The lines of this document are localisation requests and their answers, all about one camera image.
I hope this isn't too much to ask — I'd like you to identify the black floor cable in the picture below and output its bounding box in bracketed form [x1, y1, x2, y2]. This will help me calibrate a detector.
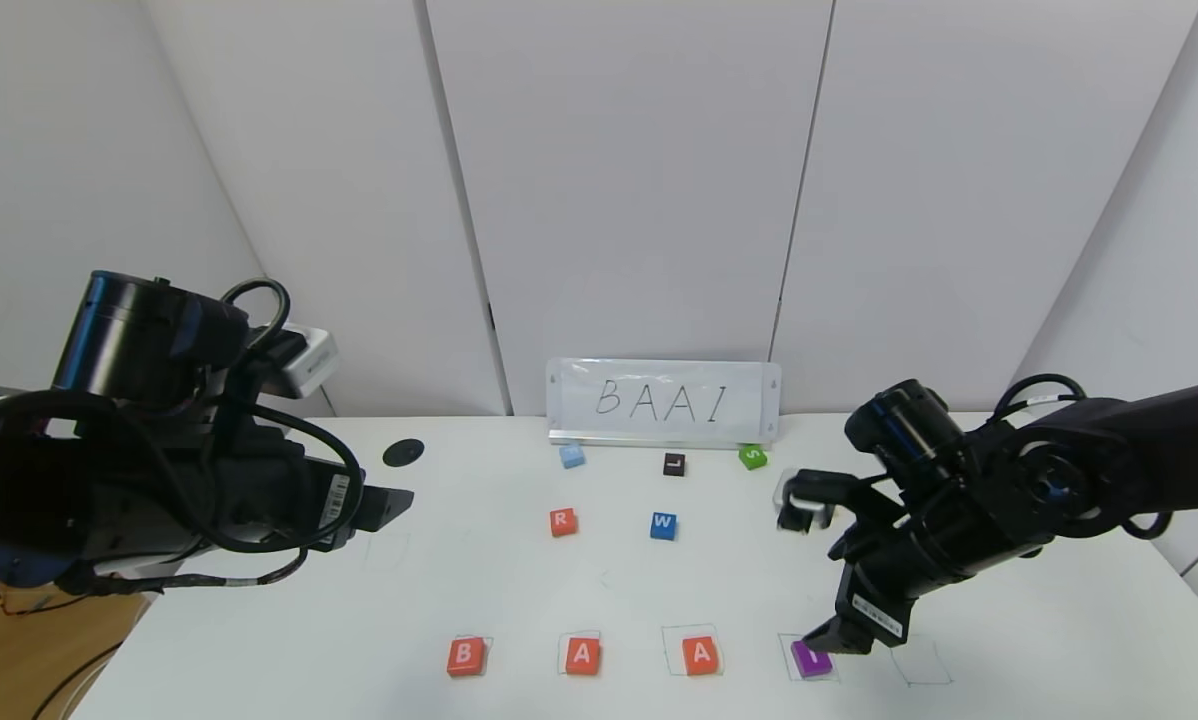
[34, 640, 125, 720]

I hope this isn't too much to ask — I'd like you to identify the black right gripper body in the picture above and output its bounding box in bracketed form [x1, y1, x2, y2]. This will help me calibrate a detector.
[834, 511, 974, 649]

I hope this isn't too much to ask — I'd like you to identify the white BAAI sign board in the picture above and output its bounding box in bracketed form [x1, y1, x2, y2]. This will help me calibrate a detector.
[547, 358, 782, 447]

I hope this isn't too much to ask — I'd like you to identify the purple block letter I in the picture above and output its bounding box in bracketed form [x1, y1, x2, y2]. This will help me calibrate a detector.
[791, 642, 835, 682]

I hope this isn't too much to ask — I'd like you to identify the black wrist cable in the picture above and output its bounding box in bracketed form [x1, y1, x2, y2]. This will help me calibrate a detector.
[994, 374, 1175, 541]
[59, 278, 365, 591]

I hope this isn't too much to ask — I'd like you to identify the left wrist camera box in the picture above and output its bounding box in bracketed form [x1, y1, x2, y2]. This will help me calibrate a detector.
[281, 326, 341, 401]

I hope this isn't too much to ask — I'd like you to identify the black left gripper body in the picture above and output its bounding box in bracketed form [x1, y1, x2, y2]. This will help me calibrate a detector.
[215, 437, 367, 553]

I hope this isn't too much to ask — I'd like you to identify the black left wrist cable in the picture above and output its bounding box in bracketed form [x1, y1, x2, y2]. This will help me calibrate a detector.
[59, 278, 365, 591]

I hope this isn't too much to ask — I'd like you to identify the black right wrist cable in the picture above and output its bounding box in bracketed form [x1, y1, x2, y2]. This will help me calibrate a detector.
[994, 374, 1175, 541]

